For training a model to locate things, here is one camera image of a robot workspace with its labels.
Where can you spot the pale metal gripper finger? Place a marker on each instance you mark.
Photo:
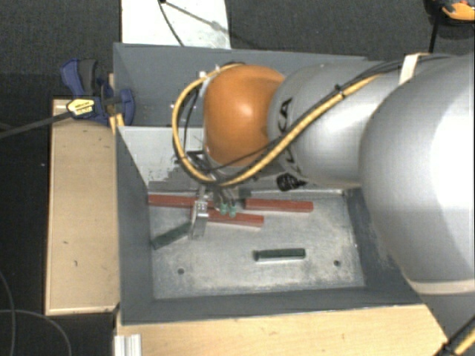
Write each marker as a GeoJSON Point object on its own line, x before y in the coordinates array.
{"type": "Point", "coordinates": [201, 213]}
{"type": "Point", "coordinates": [193, 221]}

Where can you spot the dark green flat block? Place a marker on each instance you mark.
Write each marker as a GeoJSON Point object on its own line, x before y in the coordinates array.
{"type": "Point", "coordinates": [170, 236]}
{"type": "Point", "coordinates": [279, 254]}

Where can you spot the red-brown flat block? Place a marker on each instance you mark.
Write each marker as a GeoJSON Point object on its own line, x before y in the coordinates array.
{"type": "Point", "coordinates": [241, 219]}
{"type": "Point", "coordinates": [170, 201]}
{"type": "Point", "coordinates": [282, 205]}

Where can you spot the grey metal bin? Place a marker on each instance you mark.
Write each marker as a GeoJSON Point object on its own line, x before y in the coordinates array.
{"type": "Point", "coordinates": [230, 273]}

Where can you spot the pale wood board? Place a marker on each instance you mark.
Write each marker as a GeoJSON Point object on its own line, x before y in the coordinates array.
{"type": "Point", "coordinates": [83, 213]}

